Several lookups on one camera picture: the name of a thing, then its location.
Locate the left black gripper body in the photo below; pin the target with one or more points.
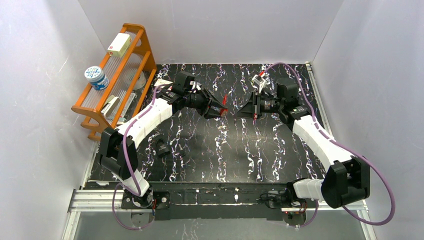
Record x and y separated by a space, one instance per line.
205 103

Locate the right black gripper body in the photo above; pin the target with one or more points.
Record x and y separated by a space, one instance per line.
256 105

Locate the red cable padlock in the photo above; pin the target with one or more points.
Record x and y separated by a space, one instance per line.
224 109

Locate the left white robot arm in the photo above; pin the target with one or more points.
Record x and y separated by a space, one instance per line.
118 146

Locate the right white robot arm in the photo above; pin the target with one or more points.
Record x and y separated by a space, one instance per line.
347 178

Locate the black padlock key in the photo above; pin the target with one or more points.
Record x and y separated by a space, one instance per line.
181 150

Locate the small white cardboard box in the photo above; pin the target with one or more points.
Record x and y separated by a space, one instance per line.
160 82

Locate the clear glass bowl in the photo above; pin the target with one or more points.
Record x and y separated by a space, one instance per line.
141 81

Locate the black padlock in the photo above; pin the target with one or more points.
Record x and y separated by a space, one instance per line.
162 148

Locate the white stapler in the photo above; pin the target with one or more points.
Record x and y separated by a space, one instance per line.
109 106

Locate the orange wooden shelf rack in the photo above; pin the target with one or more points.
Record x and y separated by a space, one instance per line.
123 74

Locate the white green box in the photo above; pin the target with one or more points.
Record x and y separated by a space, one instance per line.
119 45

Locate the blue white round jar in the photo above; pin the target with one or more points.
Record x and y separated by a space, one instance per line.
96 77

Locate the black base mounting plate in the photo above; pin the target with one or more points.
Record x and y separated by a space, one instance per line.
218 204

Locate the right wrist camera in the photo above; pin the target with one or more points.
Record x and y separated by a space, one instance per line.
260 81

